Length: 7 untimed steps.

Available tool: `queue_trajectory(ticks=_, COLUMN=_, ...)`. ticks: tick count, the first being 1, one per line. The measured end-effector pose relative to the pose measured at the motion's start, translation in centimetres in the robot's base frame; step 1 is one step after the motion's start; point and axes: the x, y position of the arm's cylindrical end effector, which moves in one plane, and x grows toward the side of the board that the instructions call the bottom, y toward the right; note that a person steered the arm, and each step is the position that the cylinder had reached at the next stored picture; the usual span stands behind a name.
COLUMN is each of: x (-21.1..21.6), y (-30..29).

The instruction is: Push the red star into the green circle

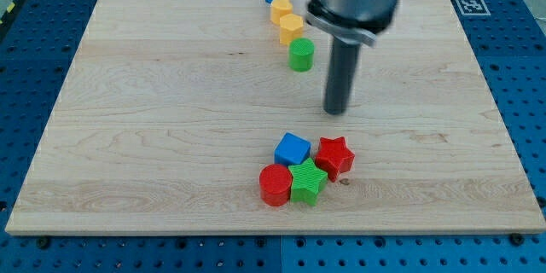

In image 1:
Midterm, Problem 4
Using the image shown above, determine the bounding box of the wooden board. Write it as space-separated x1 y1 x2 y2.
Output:
6 0 545 236

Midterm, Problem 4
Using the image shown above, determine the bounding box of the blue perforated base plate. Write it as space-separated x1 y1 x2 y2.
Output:
1 0 545 272

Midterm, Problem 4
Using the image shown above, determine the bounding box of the red star block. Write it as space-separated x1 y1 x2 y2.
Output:
315 136 355 182

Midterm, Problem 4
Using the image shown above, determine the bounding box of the yellow heart block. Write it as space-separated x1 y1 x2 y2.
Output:
270 0 293 26

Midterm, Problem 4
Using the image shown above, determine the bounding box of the green cylinder block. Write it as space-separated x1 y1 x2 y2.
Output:
288 38 315 72

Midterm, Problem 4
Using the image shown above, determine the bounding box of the red cylinder block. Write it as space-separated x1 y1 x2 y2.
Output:
258 164 293 206

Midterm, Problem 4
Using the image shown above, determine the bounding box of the blue cube block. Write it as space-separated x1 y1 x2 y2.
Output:
274 132 311 166

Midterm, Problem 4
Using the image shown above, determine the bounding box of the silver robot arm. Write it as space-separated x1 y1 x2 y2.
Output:
305 0 398 47

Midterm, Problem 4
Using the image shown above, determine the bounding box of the green star block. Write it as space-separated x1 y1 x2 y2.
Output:
288 158 328 206

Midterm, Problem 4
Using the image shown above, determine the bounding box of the yellow hexagon block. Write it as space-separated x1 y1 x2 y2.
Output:
279 14 304 45

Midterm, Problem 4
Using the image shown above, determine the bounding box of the white fiducial marker tag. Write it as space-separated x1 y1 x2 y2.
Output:
455 0 491 16

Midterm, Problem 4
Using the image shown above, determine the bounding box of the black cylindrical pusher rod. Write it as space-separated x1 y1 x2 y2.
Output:
323 37 360 115

